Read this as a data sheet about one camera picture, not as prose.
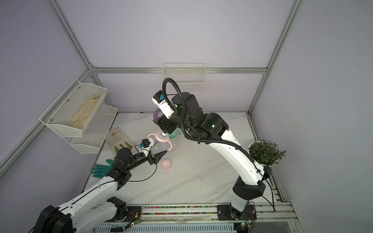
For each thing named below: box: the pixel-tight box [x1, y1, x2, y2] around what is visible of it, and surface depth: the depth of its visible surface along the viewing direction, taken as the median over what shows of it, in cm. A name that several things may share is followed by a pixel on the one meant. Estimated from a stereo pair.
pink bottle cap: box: [161, 158, 172, 171], surface depth 90 cm
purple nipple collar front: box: [153, 108, 162, 120], surface depth 57 cm
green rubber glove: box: [91, 159, 116, 179], surface depth 91 cm
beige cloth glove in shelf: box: [68, 93, 104, 130], surface depth 81 cm
